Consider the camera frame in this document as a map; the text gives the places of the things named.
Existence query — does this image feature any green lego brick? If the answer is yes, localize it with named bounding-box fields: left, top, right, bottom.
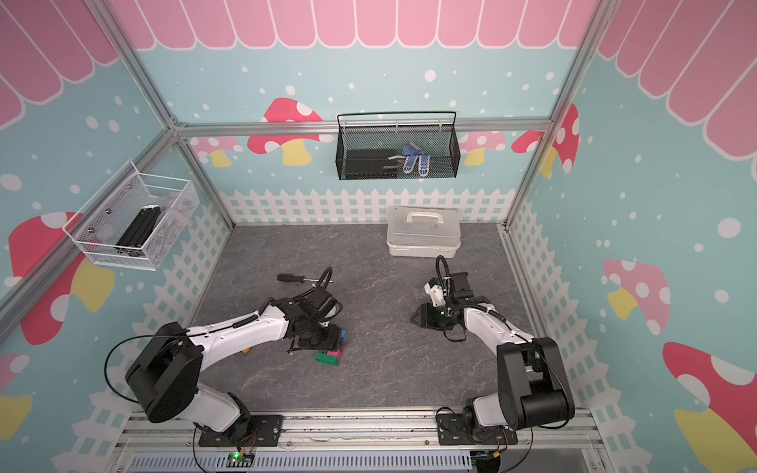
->
left=315, top=351, right=341, bottom=366

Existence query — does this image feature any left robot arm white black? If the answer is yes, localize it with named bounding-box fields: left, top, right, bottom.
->
left=125, top=288, right=343, bottom=443

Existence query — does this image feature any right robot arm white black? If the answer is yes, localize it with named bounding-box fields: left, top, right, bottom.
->
left=411, top=272, right=576, bottom=443

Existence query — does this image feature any white plastic storage box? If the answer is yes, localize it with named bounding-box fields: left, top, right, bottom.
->
left=386, top=206, right=461, bottom=258

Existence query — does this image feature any green lit circuit board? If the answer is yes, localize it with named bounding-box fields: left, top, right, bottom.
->
left=226, top=451, right=255, bottom=468

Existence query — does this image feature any blue white item in basket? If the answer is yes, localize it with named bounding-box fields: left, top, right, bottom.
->
left=388, top=143, right=431, bottom=177

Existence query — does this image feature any black box in white basket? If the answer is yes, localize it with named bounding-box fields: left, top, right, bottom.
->
left=116, top=206, right=161, bottom=257

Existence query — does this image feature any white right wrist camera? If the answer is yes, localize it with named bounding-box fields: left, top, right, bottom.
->
left=424, top=279, right=447, bottom=307

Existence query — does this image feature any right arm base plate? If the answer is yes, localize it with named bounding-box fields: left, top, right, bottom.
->
left=435, top=409, right=518, bottom=447

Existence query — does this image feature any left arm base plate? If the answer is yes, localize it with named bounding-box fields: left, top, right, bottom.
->
left=198, top=415, right=284, bottom=447

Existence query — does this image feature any black wire mesh basket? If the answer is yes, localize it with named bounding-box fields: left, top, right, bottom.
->
left=335, top=110, right=461, bottom=181

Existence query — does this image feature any white wire mesh basket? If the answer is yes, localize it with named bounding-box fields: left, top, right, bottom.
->
left=63, top=162, right=200, bottom=271

